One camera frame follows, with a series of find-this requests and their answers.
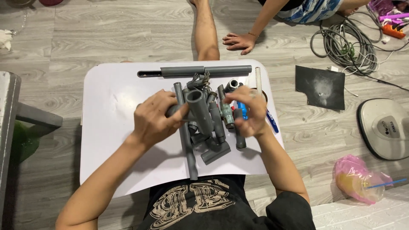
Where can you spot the person's left hand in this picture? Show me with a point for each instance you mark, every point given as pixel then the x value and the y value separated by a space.
pixel 153 121

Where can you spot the person's right hand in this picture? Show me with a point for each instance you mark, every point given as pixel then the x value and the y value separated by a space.
pixel 257 111

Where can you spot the person's right fingers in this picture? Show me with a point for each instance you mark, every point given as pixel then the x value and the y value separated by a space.
pixel 242 95

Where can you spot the grey pipe tee fitting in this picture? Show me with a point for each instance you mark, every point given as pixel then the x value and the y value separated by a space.
pixel 199 110

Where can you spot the pale ruler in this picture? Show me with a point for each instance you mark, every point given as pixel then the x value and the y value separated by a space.
pixel 258 81

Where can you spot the short grey pipe piece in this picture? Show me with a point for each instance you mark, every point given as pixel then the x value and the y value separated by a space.
pixel 240 134

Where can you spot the blue pen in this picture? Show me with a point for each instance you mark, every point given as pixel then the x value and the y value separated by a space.
pixel 272 121

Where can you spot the long thick grey pipe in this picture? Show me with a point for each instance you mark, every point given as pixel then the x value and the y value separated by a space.
pixel 207 70

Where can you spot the pile of grey pipe pieces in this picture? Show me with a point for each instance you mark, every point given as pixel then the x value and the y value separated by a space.
pixel 214 137

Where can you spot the person's leg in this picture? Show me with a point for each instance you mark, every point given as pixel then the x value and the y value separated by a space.
pixel 206 32

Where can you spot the long thin grey pipe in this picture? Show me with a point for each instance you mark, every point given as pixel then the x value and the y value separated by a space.
pixel 187 150

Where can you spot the black rubber sheet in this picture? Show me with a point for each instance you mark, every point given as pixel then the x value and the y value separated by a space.
pixel 320 87

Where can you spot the person's black printed shirt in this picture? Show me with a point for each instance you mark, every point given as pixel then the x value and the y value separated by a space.
pixel 204 204

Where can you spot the white lap table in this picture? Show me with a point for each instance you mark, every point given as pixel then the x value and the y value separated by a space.
pixel 111 127

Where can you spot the pink plastic bag with cup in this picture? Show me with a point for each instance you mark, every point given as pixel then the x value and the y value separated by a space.
pixel 358 179

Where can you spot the white round appliance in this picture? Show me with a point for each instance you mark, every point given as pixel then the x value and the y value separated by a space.
pixel 385 127

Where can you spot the orange power strip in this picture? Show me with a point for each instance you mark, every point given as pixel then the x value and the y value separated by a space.
pixel 393 31

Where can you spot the blue straw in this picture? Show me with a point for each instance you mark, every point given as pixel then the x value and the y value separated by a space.
pixel 385 184

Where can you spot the purple plastic toy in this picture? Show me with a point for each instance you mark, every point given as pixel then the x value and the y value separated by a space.
pixel 388 11

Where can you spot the green plastic item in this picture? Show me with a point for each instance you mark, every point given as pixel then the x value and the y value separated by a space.
pixel 24 142

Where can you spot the white crumpled tissue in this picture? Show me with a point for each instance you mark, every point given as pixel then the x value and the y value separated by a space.
pixel 5 39

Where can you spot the grey metal furniture frame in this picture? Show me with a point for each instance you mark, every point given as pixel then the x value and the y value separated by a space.
pixel 12 121

